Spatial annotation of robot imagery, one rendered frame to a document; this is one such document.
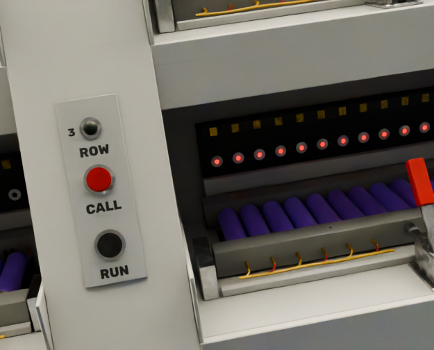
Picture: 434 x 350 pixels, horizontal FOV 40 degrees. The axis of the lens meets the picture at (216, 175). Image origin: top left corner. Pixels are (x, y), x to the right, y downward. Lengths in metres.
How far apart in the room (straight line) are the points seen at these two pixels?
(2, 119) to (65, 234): 0.09
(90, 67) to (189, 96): 0.07
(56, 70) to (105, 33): 0.04
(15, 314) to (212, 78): 0.22
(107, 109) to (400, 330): 0.25
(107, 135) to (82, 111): 0.02
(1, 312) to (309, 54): 0.28
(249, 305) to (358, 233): 0.11
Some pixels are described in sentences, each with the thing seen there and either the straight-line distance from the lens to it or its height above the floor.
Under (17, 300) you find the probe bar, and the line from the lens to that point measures 0.47.
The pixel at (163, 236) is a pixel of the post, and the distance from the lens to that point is 0.40.
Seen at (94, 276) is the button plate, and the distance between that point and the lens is 0.41.
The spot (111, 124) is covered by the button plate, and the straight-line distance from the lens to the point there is 0.40.
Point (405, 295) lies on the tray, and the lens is 0.45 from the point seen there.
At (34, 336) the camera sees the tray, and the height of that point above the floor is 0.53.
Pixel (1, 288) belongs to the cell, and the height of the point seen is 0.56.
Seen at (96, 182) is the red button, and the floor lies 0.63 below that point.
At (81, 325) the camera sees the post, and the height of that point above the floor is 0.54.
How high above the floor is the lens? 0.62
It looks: level
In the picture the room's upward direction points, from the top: 9 degrees counter-clockwise
